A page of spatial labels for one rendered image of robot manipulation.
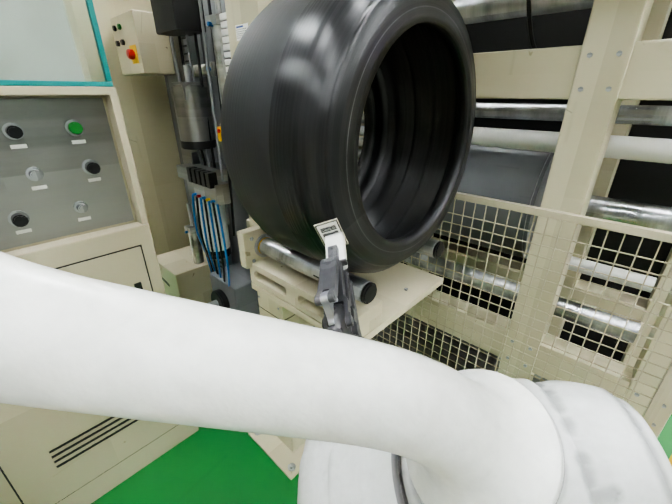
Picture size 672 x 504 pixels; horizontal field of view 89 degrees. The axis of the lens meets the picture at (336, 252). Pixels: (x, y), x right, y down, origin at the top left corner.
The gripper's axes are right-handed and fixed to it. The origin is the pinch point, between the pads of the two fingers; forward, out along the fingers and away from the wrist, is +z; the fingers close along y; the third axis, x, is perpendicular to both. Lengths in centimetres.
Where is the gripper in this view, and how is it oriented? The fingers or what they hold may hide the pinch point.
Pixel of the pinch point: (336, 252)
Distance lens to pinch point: 54.5
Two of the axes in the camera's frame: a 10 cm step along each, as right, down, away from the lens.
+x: 9.4, -2.7, -2.2
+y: 3.4, 6.3, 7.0
